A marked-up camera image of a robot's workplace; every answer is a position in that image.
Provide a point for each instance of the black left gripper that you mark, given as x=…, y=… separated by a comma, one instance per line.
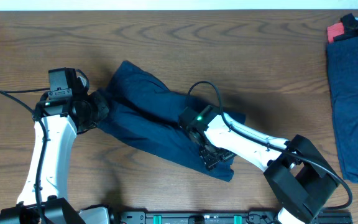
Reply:
x=101, y=106

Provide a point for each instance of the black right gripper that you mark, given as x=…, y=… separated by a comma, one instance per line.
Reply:
x=214, y=156

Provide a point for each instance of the navy blue shorts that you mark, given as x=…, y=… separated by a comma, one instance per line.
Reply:
x=144, y=114

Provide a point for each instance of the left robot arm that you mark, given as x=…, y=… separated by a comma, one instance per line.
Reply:
x=65, y=110

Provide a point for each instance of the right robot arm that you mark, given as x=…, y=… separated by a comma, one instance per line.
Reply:
x=298, y=174

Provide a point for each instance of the navy blue folded garment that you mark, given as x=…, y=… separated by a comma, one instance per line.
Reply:
x=342, y=72

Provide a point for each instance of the red cloth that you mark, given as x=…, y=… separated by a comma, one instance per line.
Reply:
x=334, y=31

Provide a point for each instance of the black cloth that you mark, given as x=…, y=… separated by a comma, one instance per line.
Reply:
x=350, y=28

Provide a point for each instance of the black aluminium mounting rail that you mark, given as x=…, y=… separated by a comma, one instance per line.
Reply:
x=140, y=217

